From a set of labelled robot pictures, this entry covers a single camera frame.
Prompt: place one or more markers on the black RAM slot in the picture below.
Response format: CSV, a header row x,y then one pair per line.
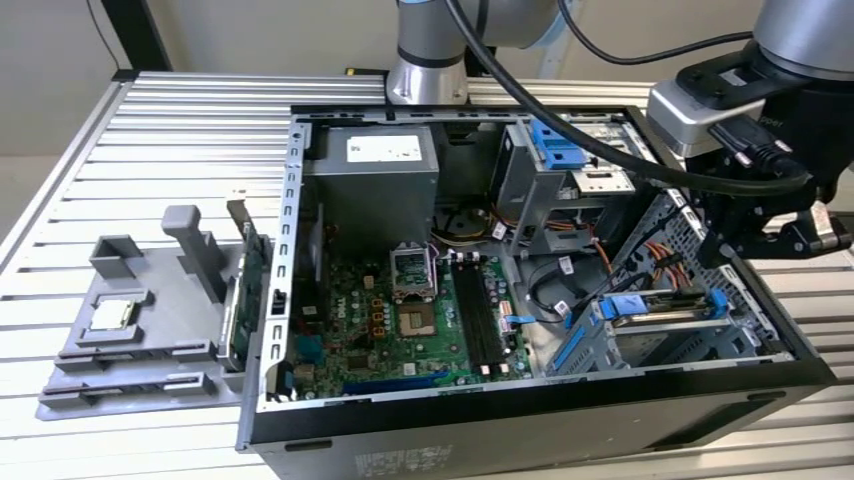
x,y
483,314
475,314
466,314
493,314

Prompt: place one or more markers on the black camera bracket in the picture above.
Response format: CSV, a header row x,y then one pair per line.
x,y
701,75

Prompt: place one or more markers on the black PC case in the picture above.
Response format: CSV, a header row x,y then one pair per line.
x,y
467,445

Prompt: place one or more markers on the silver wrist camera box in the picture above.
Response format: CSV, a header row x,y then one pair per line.
x,y
674,120

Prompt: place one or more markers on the small yellow black plug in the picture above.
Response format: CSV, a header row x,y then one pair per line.
x,y
353,71

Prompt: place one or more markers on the grey power supply unit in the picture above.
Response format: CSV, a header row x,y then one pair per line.
x,y
374,205

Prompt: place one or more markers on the grey disk bay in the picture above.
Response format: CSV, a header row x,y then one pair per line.
x,y
674,324

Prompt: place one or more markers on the black metal post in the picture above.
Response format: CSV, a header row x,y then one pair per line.
x,y
143,35

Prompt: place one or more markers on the black case fan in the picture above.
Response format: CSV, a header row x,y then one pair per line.
x,y
310,260

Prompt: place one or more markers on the grey parts rack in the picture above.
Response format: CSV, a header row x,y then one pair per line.
x,y
160,310

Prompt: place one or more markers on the blue expansion slot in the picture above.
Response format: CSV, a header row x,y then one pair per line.
x,y
395,384

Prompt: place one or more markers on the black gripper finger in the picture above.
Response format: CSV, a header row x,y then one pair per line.
x,y
801,240
714,255

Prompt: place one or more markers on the metal locking lever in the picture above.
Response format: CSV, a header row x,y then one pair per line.
x,y
439,255

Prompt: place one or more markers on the CPU socket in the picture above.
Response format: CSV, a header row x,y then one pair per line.
x,y
418,322

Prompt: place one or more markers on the silver CPU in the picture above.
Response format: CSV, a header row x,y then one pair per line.
x,y
112,315

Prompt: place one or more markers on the grey drive cage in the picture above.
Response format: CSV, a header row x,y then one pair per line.
x,y
603,181

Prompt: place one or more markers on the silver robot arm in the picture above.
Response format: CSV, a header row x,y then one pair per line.
x,y
427,80

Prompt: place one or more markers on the hard disk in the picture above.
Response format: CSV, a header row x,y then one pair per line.
x,y
628,304

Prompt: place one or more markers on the green graphics card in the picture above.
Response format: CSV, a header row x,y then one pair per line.
x,y
254,280

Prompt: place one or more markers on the green motherboard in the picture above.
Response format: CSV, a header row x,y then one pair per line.
x,y
354,345

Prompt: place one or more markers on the blue plastic drive latch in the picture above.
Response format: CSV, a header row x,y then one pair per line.
x,y
542,140
563,160

